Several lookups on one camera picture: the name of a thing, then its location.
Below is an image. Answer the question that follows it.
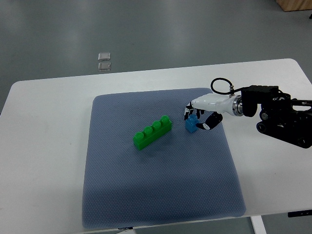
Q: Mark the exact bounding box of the wooden box corner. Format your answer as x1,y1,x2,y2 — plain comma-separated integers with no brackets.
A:
276,0,312,12

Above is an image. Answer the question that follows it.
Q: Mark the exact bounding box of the lower metal floor plate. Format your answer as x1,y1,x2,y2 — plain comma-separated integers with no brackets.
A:
98,61,111,72

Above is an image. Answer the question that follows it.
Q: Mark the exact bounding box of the blue toy block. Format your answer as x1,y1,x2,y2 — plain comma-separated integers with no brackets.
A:
185,114,199,133

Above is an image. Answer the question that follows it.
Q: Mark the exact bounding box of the metal floor plate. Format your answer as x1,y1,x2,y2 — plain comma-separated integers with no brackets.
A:
98,61,111,72
98,52,111,61

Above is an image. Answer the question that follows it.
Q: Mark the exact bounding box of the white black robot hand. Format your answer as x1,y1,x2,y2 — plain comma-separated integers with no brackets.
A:
184,93,243,130

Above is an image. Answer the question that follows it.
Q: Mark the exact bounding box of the green four-stud toy block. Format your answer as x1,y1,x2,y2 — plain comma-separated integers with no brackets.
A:
133,115,172,151

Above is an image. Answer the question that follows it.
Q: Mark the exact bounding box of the black table control panel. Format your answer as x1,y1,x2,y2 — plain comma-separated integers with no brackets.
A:
288,210,312,217

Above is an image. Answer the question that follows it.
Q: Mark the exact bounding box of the white table leg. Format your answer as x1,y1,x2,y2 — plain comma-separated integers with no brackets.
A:
250,215,267,234

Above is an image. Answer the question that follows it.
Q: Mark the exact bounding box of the black cable loop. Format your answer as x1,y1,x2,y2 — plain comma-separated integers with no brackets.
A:
211,78,243,95

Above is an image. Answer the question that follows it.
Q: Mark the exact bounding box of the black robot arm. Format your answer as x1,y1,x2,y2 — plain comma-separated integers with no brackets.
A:
241,85,312,149

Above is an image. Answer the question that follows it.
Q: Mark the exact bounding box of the blue-grey textured mat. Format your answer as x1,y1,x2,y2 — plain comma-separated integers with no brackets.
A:
82,88,246,229

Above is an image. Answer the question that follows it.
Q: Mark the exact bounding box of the upper metal floor plate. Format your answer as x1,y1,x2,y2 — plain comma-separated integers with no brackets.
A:
98,52,111,61

